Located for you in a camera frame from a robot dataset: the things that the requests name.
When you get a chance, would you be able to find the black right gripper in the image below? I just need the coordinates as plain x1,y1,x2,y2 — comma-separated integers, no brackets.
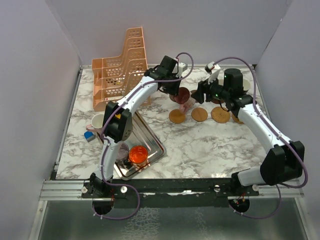
191,73,230,104

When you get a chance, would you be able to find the white cup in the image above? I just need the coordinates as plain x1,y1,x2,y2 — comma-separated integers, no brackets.
242,79,251,93

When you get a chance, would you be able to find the woven rattan coaster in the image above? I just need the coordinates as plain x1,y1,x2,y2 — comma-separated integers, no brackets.
210,106,231,124
231,113,244,125

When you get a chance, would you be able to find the pink maroon mug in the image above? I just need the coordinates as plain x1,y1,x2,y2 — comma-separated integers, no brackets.
173,87,196,114

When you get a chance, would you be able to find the light brown wooden coaster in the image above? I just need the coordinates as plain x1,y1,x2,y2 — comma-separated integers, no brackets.
191,107,208,122

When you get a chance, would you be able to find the light beech wooden coaster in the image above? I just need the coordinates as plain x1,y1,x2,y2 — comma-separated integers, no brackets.
169,109,186,124

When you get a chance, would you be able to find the orange metallic cup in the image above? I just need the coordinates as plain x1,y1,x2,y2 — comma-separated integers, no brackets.
128,145,149,168

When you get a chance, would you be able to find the dark walnut coaster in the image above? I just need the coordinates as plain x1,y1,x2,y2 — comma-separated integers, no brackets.
169,94,176,102

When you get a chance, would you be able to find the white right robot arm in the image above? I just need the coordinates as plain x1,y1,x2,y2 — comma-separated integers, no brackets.
191,66,305,196

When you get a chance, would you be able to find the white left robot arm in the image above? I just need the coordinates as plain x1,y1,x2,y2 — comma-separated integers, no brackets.
89,55,182,198

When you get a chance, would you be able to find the purple glass cup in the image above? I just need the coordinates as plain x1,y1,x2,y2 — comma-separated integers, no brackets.
116,143,130,161

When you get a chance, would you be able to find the peach plastic file organizer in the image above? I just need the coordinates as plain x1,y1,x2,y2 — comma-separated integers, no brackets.
91,26,148,112

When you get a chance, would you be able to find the silver metal tray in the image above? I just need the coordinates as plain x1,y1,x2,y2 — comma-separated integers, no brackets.
114,112,166,181

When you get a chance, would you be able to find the white pink mug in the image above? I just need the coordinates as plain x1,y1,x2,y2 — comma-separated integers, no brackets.
85,113,104,133

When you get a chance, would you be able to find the blue sponge block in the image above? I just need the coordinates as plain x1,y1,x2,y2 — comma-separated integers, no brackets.
83,131,96,143

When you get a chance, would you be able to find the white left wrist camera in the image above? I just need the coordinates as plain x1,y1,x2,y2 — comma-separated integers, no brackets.
174,62,188,78

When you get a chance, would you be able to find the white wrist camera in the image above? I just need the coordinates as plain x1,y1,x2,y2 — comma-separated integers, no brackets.
174,62,188,78
204,61,221,85

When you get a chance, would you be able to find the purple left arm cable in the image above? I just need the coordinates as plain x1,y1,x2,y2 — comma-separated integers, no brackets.
91,51,195,221

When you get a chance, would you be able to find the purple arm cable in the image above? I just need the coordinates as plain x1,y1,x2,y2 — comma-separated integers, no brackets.
91,51,195,221
204,56,309,220

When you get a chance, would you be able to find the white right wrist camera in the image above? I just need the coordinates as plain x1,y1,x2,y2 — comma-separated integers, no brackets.
204,61,221,85

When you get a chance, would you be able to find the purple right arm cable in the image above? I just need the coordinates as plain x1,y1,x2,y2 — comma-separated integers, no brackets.
204,56,309,220

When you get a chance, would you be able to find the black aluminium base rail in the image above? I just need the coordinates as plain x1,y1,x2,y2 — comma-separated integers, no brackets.
40,178,304,209

